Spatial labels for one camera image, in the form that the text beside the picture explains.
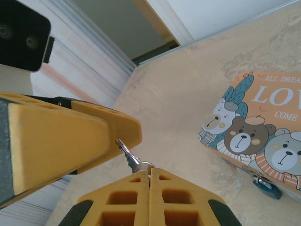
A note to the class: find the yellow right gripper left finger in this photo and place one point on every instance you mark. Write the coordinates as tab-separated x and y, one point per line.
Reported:
117	212

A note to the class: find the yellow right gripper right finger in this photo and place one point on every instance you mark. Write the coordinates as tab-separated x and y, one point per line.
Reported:
183	212

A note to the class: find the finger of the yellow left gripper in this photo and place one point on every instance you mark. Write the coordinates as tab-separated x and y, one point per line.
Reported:
54	141
122	129

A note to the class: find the small silver key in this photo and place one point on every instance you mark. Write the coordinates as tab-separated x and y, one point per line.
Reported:
131	160

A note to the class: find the small blue padlock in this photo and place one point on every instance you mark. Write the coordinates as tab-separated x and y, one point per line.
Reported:
268	189

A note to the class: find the orange bear print tin box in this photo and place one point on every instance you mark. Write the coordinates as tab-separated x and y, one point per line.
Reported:
258	117

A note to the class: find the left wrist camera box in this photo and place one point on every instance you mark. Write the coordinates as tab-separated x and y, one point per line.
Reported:
23	35

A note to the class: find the wooden door frame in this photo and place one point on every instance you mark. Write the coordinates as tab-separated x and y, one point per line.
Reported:
157	21

